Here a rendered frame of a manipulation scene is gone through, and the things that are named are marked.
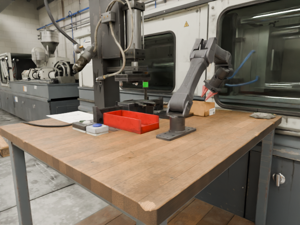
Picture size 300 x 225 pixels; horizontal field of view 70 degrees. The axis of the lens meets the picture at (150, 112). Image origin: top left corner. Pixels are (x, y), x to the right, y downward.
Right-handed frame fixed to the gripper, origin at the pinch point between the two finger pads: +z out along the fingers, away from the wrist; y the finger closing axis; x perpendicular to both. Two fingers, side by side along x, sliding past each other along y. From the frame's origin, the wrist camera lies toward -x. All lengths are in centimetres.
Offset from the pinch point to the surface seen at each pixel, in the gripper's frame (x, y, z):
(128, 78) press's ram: 38.7, 25.7, 3.8
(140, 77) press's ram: 29.4, 25.9, 3.5
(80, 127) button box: 68, 13, 20
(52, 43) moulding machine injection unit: -128, 439, 192
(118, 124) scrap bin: 55, 6, 15
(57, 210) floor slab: 44, 34, 145
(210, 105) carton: -5.4, -3.9, 3.2
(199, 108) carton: 6.1, -3.8, 4.5
